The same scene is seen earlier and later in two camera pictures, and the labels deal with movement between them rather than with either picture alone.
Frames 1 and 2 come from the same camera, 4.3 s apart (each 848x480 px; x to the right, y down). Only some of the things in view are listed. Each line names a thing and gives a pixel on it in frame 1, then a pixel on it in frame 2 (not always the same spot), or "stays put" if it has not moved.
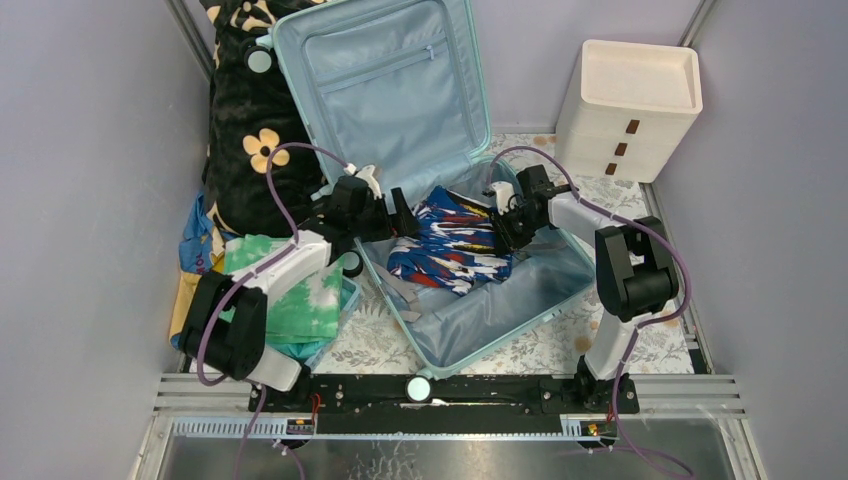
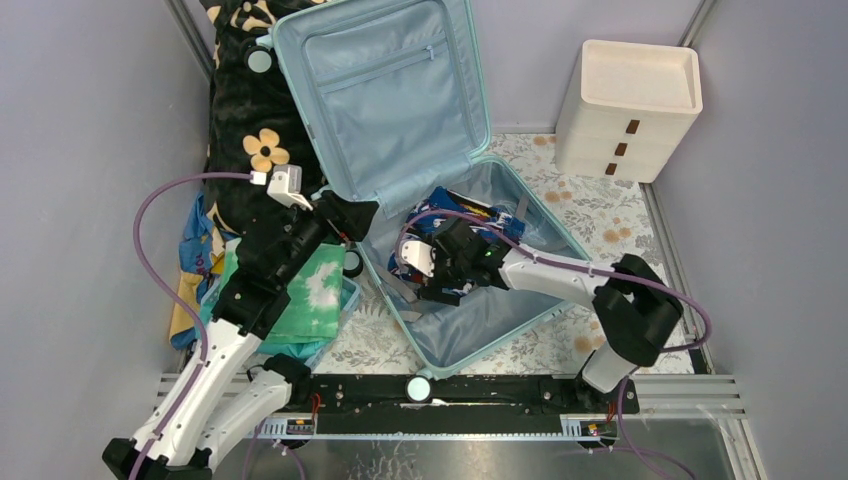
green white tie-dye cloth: [308, 307] stays put
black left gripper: [387, 220] to [324, 216]
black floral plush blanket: [249, 114] stays put
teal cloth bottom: [300, 350] stays put
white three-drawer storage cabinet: [628, 109] stays put
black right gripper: [506, 242] to [433, 289]
